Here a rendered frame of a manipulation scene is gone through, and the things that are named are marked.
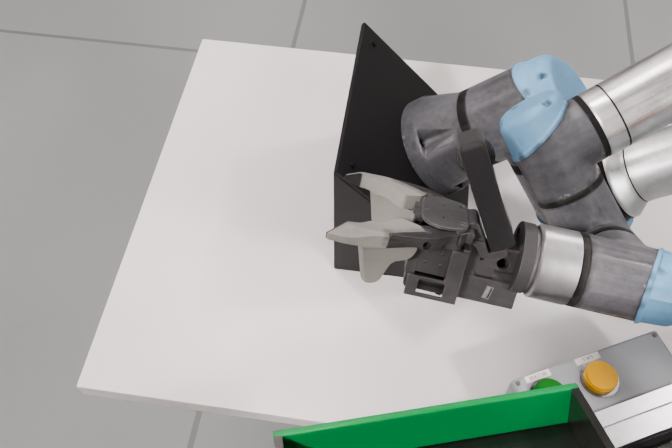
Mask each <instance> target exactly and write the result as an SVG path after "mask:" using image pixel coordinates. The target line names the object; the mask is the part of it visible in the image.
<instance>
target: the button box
mask: <svg viewBox="0 0 672 448"><path fill-rule="evenodd" d="M593 361H604V362H606V363H608V364H610V365H611V366H612V367H613V368H614V369H615V370H616V372H617V375H618V384H617V386H616V388H615V389H614V390H613V391H612V392H610V393H608V394H598V393H595V392H593V391H592V390H591V389H589V388H588V386H587V385H586V384H585V382H584V378H583V373H584V370H585V368H586V367H587V366H588V365H589V364H590V363H591V362H593ZM547 378H549V379H554V380H557V381H558V382H560V383H561V384H562V385H565V384H571V383H576V384H577V385H578V387H579V389H580V390H581V392H582V393H583V395H584V397H585V398H586V400H587V402H588V403H589V405H590V407H591V408H592V410H593V412H594V413H595V412H598V411H601V410H603V409H606V408H609V407H611V406H614V405H617V404H619V403H622V402H625V401H628V400H630V399H633V398H636V397H638V396H641V395H644V394H647V393H649V392H652V391H655V390H657V389H660V388H663V387H665V386H668V385H671V384H672V355H671V353H670V351H669V350H668V348H667V347H666V345H665V344H664V342H663V341H662V339H661V338H660V336H659V335H658V333H657V332H656V331H652V332H649V333H646V334H643V335H640V336H637V337H635V338H632V339H629V340H626V341H623V342H620V343H617V344H615V345H612V346H609V347H606V348H603V349H600V350H598V351H595V352H592V353H589V354H586V355H583V356H580V357H578V358H575V359H572V360H569V361H566V362H563V363H561V364H558V365H555V366H552V367H549V368H546V369H543V370H541V371H538V372H535V373H532V374H529V375H526V376H524V377H521V378H518V379H515V380H512V381H511V382H510V384H509V386H508V388H507V390H506V392H505V394H509V393H515V392H521V391H528V390H534V388H535V386H536V384H537V383H538V382H539V381H541V380H543V379H547Z"/></svg>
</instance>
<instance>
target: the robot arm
mask: <svg viewBox="0 0 672 448"><path fill-rule="evenodd" d="M670 124H672V43H671V44H669V45H667V46H665V47H664V48H662V49H660V50H658V51H656V52H654V53H653V54H651V55H649V56H647V57H645V58H644V59H642V60H640V61H638V62H636V63H634V64H633V65H631V66H629V67H627V68H625V69H624V70H622V71H620V72H618V73H616V74H615V75H613V76H611V77H609V78H607V79H605V80H604V81H602V82H600V83H598V84H596V85H595V86H593V87H591V88H589V89H587V88H586V87H585V85H584V83H583V82H582V80H581V79H580V77H579V76H578V75H577V73H576V72H575V71H574V70H573V69H572V68H571V67H570V66H569V65H568V64H567V63H566V62H564V61H563V60H561V59H560V58H558V57H556V56H553V55H540V56H537V57H535V58H533V59H530V60H528V61H525V62H519V63H517V64H515V65H514V66H513V67H512V68H510V69H508V70H505V71H503V72H501V73H499V74H497V75H495V76H493V77H491V78H488V79H486V80H484V81H482V82H480V83H478V84H476V85H473V86H471V87H469V88H467V89H465V90H463V91H461V92H456V93H447V94H439V95H427V96H422V97H420V98H418V99H416V100H414V101H412V102H410V103H408V104H407V105H406V107H405V108H404V110H403V113H402V117H401V134H402V140H403V144H404V148H405V151H406V154H407V156H408V158H409V161H410V163H411V165H412V167H413V168H414V170H415V172H416V173H417V175H418V176H419V177H420V179H421V180H422V181H423V182H424V183H425V184H426V185H427V186H428V187H429V188H430V189H431V190H430V189H427V188H425V187H421V186H418V185H415V184H412V183H409V182H405V181H402V180H396V179H392V178H389V177H385V176H380V175H375V174H370V173H365V172H357V173H351V174H346V175H345V177H344V180H346V181H348V182H350V183H352V184H354V185H356V186H358V187H361V188H365V189H367V190H369V191H370V198H371V218H372V221H367V222H362V223H358V222H350V221H346V222H344V223H342V224H340V225H338V226H337V227H335V228H333V229H331V230H329V231H327V232H326V236H325V237H326V238H327V239H328V240H332V241H336V242H340V243H344V244H350V245H356V246H358V253H359V265H360V276H361V279H362V280H363V281H364V282H366V283H373V282H376V281H378V280H379V279H380V278H381V277H382V275H383V274H384V272H385V271H386V269H387V268H388V267H389V265H390V264H392V263H393V262H395V261H402V260H405V265H404V276H403V284H404V286H405V288H404V292H403V293H404V294H408V295H413V296H417V297H422V298H426V299H430V300H435V301H439V302H444V303H448V304H452V305H455V302H456V298H457V297H459V298H464V299H468V300H473V301H477V302H481V303H486V304H490V305H494V306H499V307H503V308H508V309H512V307H513V304H514V301H515V298H516V295H517V293H523V294H524V296H525V297H529V298H533V299H538V300H542V301H546V302H551V303H555V304H559V305H566V306H570V307H574V308H579V309H583V310H587V311H592V312H596V313H600V314H604V315H609V316H613V317H617V318H622V319H626V320H630V321H634V323H636V324H638V323H640V322H641V323H647V324H652V325H658V326H664V327H666V326H671V325H672V252H669V251H665V250H664V248H659V249H656V248H652V247H648V246H646V245H645V244H644V243H643V242H642V241H641V240H640V239H639V238H638V237H637V236H636V235H635V233H634V232H633V231H632V230H631V228H630V227H631V225H632V223H633V220H634V217H637V216H639V215H641V214H642V212H643V211H644V209H645V207H646V205H647V203H648V202H649V201H652V200H655V199H659V198H662V197H666V196H669V195H672V125H670ZM669 125H670V126H669ZM505 160H507V161H508V162H509V164H510V166H511V167H512V169H513V171H514V173H515V175H516V177H517V179H518V180H519V182H520V184H521V186H522V188H523V190H524V192H525V193H526V195H527V197H528V199H529V201H530V203H531V204H532V206H533V208H534V210H535V212H536V216H537V219H538V221H539V222H540V223H541V224H539V225H538V226H537V225H536V224H534V223H529V222H525V221H521V222H520V223H519V224H518V226H517V227H516V229H515V232H514V234H513V230H512V225H511V222H510V219H509V216H508V212H507V209H506V206H505V202H504V199H503V196H502V193H501V189H500V186H499V183H498V179H497V176H496V173H495V170H494V166H493V165H495V164H497V163H500V162H502V161H505ZM468 184H470V187H471V190H472V193H473V196H474V199H475V203H476V206H477V209H478V211H477V210H476V209H468V208H467V207H466V206H465V205H464V204H462V203H459V202H456V201H453V200H450V199H447V198H446V197H444V196H443V195H448V194H451V193H454V192H457V191H459V190H462V189H463V188H465V187H466V186H467V185H468ZM432 190H433V191H432ZM441 194H442V195H441ZM478 212H479V213H478ZM479 215H480V216H479ZM480 218H481V220H480ZM481 221H482V223H481ZM482 224H483V227H484V229H483V227H482ZM484 231H485V233H484ZM485 234H486V236H485ZM486 237H487V238H486ZM416 289H420V290H424V291H428V292H433V293H435V294H437V295H441V294H442V296H441V297H438V296H434V295H429V294H425V293H420V292H416Z"/></svg>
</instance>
